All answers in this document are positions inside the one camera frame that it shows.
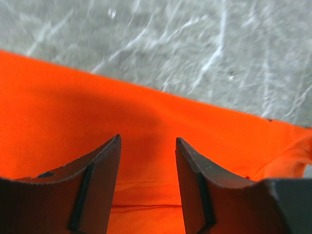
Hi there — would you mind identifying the orange t shirt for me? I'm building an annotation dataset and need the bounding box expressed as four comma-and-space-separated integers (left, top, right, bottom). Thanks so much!
0, 51, 312, 234

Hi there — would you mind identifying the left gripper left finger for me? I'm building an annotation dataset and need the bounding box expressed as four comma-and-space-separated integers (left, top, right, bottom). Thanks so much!
0, 135, 121, 234

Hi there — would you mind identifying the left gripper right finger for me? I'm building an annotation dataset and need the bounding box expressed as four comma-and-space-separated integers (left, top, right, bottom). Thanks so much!
175, 137, 312, 234

